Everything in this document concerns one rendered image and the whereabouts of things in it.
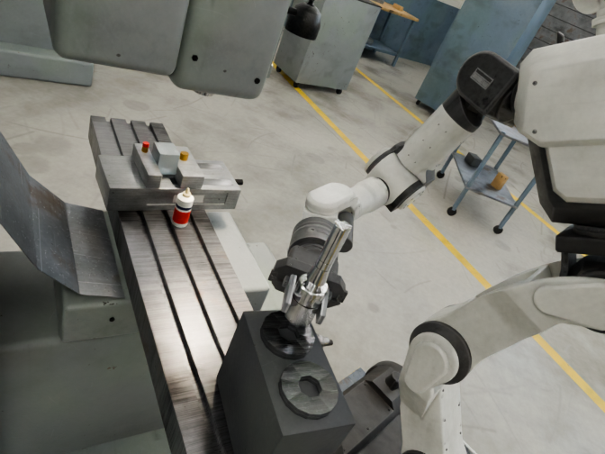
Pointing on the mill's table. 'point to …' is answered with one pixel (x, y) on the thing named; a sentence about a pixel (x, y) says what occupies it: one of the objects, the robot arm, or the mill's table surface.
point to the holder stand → (281, 389)
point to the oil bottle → (183, 209)
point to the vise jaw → (188, 172)
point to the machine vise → (159, 184)
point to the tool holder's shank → (318, 275)
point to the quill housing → (229, 46)
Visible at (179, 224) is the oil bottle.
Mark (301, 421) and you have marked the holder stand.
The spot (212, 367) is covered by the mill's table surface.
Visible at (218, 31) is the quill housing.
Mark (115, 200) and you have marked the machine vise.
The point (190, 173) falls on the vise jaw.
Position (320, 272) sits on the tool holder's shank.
